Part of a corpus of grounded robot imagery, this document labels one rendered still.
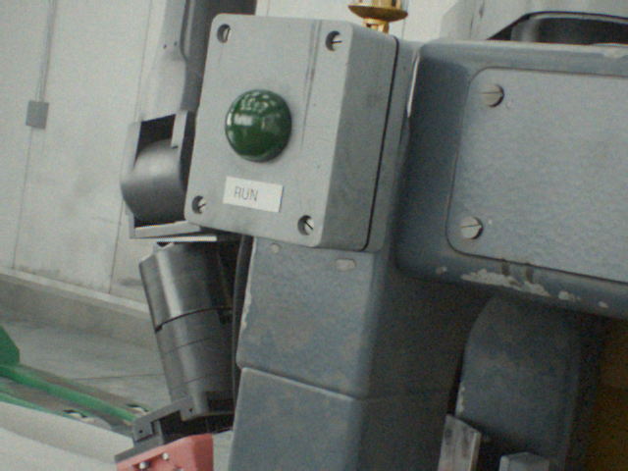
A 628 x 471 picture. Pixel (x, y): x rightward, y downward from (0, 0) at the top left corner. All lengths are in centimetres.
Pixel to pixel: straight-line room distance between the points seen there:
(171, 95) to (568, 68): 39
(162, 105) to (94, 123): 753
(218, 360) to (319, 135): 33
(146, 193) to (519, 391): 28
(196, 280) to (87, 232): 752
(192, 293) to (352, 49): 35
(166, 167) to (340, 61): 34
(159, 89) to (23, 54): 818
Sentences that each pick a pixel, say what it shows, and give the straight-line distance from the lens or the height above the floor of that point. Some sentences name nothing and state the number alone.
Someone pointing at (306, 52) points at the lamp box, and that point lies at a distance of 49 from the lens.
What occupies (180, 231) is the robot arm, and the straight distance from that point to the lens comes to 80.
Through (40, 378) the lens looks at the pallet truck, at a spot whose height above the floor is 9.
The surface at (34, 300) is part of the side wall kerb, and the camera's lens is 863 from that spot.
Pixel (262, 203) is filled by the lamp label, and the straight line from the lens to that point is 49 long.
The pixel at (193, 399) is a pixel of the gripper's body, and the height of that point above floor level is 112.
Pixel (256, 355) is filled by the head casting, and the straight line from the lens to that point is 55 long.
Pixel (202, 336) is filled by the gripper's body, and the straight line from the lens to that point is 79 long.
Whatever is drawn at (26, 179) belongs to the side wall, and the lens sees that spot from 882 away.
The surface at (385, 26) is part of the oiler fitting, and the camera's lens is 57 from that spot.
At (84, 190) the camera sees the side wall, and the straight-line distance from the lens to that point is 836.
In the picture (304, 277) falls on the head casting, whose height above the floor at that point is 122.
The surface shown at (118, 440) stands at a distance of 94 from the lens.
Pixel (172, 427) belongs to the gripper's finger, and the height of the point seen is 110.
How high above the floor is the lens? 127
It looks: 3 degrees down
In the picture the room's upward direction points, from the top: 9 degrees clockwise
